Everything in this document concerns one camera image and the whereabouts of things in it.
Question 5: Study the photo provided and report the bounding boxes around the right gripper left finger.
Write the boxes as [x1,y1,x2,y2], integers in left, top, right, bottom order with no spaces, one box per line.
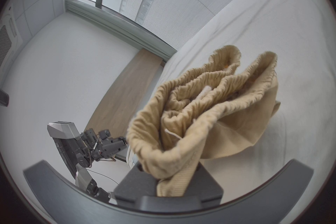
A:
[114,162,158,205]

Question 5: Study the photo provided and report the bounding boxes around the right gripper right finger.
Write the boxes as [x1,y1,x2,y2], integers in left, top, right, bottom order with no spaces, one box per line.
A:
[185,162,224,204]

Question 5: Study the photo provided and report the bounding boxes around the tan shorts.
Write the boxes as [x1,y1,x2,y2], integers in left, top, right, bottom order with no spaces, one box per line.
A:
[126,45,281,198]

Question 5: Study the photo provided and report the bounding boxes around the pale grey garment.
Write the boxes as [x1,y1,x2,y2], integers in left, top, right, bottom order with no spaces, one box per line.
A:
[126,145,139,168]

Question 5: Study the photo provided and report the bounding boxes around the white ceiling air vent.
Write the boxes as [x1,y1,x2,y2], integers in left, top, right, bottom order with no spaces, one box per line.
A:
[0,4,25,68]

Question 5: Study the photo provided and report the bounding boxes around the bed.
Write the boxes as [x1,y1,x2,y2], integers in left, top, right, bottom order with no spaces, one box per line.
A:
[87,0,336,205]

